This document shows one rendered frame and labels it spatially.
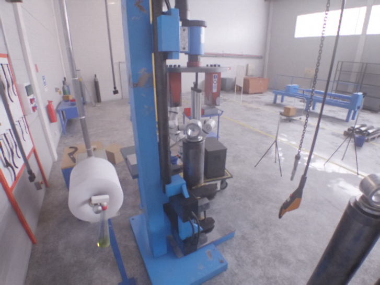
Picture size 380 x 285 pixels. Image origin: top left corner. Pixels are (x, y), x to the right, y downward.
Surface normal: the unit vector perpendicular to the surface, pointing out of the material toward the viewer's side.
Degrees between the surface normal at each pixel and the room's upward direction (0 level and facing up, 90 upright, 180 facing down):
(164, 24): 90
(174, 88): 90
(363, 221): 90
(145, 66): 90
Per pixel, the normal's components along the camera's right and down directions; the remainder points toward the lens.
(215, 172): 0.29, 0.38
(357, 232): -0.79, 0.25
